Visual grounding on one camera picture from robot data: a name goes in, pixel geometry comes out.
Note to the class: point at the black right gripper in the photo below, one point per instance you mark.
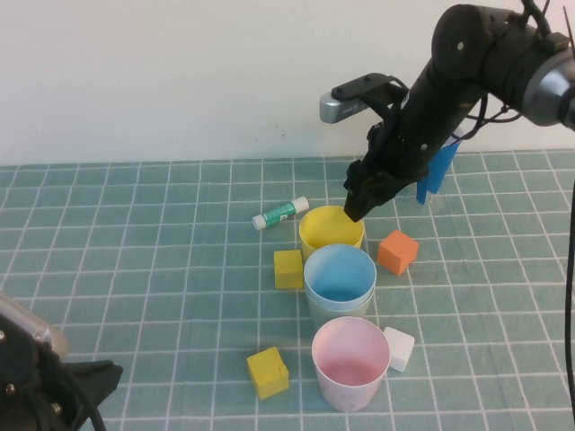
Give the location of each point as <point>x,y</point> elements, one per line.
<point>404,152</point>

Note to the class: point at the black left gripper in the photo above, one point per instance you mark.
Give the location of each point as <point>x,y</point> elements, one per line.
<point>27,386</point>

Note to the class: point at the yellow plastic cup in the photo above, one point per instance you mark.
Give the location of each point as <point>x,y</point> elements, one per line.
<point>323,231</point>

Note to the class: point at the light blue plastic cup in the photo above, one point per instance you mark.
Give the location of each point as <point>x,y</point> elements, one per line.
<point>339,274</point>

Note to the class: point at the green plastic cup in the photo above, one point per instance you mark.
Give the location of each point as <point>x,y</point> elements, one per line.
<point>319,314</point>

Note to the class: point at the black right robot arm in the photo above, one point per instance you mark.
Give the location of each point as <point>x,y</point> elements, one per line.
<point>462,67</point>

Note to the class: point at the orange foam cube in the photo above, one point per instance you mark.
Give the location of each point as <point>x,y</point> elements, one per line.
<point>395,253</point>

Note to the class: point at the blue rolled paper cone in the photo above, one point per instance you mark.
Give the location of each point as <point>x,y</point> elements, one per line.
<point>438,175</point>

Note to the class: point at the green and white glue stick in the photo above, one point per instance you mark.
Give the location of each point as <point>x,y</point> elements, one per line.
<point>278,213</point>

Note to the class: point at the yellow foam cube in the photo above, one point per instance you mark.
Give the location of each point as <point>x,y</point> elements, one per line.
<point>267,372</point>
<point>287,269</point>

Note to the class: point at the green grid table mat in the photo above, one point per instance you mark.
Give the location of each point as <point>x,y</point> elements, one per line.
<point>135,269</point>

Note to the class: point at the white foam cube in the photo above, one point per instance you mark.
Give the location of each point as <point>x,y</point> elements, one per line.
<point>399,348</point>

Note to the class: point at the pink plastic cup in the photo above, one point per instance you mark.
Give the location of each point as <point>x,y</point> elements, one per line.
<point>350,354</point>

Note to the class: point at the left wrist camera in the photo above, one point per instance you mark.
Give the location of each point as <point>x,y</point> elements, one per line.
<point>31,325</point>

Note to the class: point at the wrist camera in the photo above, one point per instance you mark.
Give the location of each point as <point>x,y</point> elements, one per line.
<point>346,101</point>
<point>31,325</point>

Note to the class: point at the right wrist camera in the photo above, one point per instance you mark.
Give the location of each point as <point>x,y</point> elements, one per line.
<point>346,101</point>

